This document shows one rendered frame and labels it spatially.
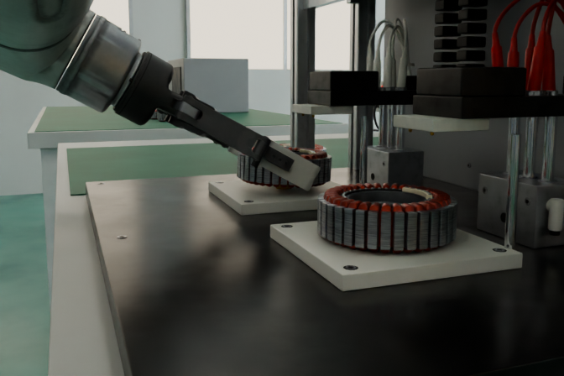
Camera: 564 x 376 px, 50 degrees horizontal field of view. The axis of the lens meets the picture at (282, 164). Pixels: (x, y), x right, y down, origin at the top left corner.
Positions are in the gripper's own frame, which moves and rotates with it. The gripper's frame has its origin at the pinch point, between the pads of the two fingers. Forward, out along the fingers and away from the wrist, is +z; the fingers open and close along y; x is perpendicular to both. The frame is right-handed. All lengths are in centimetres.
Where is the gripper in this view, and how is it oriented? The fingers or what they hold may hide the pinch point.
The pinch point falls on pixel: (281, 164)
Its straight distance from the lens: 71.6
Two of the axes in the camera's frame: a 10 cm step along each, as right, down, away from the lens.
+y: -3.4, -1.3, 9.3
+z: 8.2, 4.5, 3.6
